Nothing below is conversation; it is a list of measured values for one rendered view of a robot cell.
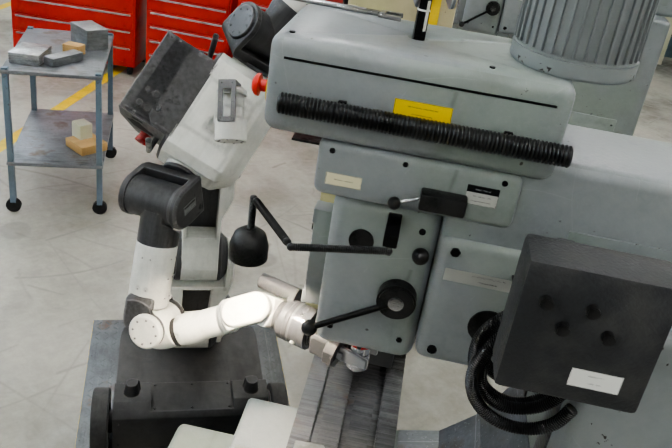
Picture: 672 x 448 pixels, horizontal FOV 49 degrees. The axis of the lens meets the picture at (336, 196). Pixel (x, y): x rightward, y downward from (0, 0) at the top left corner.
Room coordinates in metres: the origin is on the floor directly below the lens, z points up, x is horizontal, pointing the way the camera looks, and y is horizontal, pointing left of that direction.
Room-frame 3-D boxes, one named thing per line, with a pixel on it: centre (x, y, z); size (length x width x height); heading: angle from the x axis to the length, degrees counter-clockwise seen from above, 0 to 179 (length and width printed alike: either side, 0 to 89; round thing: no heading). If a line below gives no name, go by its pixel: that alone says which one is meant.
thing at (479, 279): (1.20, -0.29, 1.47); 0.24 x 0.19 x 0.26; 174
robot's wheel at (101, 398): (1.64, 0.59, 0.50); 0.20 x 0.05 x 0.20; 15
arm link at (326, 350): (1.26, -0.01, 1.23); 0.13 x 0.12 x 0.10; 156
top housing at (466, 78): (1.22, -0.11, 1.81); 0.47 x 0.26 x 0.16; 84
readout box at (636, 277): (0.86, -0.36, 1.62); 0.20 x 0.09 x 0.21; 84
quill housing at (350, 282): (1.22, -0.10, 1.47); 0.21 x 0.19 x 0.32; 174
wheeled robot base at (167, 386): (1.95, 0.40, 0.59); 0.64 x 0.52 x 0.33; 15
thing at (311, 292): (1.23, 0.02, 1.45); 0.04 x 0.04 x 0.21; 84
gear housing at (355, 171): (1.21, -0.14, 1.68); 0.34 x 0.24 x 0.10; 84
